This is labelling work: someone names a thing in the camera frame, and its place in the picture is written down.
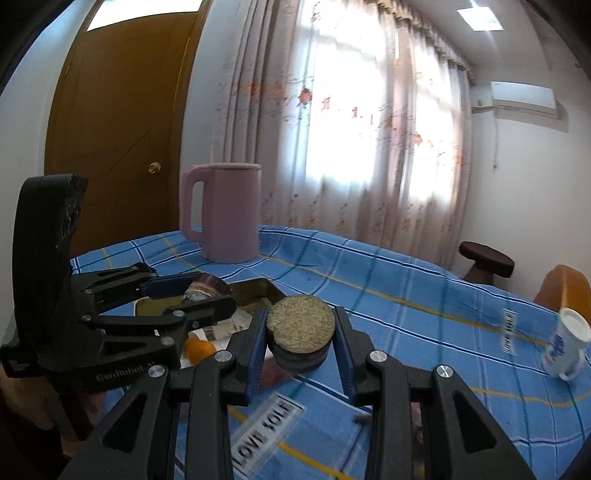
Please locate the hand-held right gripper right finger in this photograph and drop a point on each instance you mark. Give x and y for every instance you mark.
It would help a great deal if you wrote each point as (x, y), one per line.
(347, 355)

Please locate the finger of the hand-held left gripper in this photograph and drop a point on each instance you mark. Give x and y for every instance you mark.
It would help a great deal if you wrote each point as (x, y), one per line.
(207, 311)
(168, 285)

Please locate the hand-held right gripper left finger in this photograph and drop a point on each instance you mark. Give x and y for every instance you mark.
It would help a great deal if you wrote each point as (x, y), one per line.
(256, 353)

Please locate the orange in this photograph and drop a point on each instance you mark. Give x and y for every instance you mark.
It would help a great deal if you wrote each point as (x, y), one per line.
(199, 349)

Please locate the pink-rimmed metal tin tray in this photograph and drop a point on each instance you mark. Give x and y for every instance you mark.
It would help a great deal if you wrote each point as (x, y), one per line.
(256, 291)

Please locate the round grainy-topped dark puck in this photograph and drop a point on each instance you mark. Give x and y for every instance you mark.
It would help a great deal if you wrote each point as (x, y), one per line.
(300, 323)

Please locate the person's left hand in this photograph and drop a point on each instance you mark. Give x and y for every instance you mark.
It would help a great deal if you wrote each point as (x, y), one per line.
(25, 399)

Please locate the printed paper tray liner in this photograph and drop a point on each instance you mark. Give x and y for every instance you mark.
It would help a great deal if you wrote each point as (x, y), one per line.
(231, 325)

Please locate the blue plaid tablecloth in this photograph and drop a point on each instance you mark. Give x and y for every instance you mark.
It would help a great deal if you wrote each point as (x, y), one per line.
(406, 295)

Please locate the pink electric kettle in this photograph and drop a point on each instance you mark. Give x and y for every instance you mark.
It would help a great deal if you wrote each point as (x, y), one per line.
(228, 212)

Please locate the brass door knob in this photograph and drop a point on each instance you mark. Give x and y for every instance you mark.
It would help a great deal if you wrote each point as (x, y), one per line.
(153, 168)

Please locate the brown wooden door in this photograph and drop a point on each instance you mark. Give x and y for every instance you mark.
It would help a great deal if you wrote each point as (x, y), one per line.
(120, 138)

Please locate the dark round stool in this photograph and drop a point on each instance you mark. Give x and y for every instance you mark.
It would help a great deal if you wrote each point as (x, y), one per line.
(487, 258)

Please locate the floral sheer curtain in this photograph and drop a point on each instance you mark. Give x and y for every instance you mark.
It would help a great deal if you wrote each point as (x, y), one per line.
(323, 138)

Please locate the white printed mug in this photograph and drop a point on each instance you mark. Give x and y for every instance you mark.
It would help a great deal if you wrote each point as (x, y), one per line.
(565, 341)

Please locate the orange-brown chair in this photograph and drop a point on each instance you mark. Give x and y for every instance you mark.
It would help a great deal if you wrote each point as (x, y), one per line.
(565, 286)

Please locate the door transom window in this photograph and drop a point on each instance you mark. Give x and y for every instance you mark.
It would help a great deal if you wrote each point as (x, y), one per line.
(143, 13)

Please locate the ceiling light panel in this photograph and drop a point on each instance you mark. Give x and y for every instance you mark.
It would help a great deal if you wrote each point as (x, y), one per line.
(479, 16)

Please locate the white wall air conditioner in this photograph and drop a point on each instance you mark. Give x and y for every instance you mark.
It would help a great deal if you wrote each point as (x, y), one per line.
(521, 98)

